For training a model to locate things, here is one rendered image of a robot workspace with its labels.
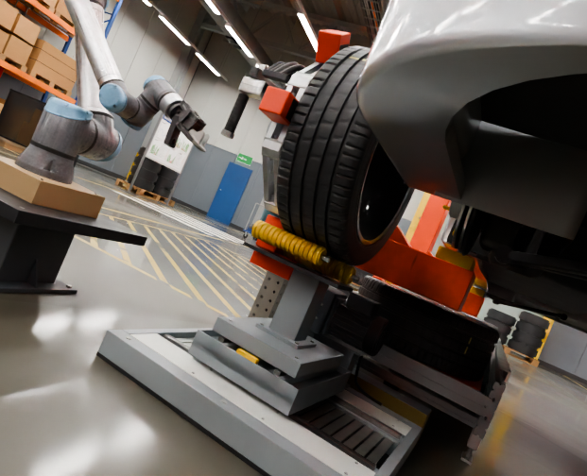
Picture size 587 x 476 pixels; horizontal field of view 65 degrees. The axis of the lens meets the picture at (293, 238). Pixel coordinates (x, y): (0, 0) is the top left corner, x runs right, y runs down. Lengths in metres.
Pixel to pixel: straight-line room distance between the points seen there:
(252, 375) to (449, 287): 0.87
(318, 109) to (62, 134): 0.94
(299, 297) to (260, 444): 0.48
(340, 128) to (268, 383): 0.70
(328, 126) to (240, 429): 0.78
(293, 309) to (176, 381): 0.42
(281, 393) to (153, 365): 0.35
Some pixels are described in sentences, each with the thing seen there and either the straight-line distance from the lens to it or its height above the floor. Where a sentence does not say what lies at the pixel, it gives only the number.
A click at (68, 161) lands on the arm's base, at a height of 0.46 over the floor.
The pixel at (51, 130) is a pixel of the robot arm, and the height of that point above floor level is 0.54.
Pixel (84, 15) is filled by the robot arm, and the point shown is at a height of 0.97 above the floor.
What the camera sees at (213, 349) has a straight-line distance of 1.40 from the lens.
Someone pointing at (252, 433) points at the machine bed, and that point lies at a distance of 1.19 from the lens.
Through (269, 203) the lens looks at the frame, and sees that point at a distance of 1.46.
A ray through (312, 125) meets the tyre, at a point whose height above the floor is 0.82.
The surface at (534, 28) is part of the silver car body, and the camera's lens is 0.51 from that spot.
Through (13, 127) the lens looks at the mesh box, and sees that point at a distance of 9.96.
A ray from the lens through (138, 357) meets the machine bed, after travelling 1.36.
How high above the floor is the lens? 0.53
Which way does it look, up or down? level
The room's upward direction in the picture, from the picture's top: 23 degrees clockwise
